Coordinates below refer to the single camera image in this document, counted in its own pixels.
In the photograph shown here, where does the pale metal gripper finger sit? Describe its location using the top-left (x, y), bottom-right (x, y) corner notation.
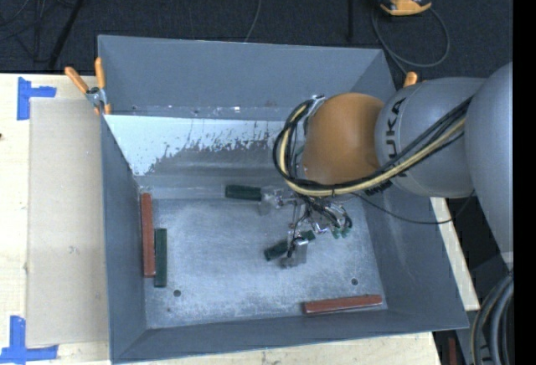
top-left (258, 186), bottom-right (286, 217)
top-left (279, 238), bottom-right (311, 270)

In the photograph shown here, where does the dark green flat block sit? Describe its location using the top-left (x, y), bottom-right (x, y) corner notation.
top-left (263, 229), bottom-right (317, 262)
top-left (152, 227), bottom-right (169, 289)
top-left (224, 183), bottom-right (265, 202)

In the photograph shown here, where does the grey metal bin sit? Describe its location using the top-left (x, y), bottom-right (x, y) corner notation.
top-left (96, 34), bottom-right (471, 364)

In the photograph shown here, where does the pale wood flat board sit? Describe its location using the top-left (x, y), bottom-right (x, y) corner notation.
top-left (24, 97), bottom-right (111, 348)

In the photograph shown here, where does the red-brown flat block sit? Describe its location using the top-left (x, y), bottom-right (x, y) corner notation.
top-left (139, 192), bottom-right (157, 279)
top-left (301, 293), bottom-right (384, 316)

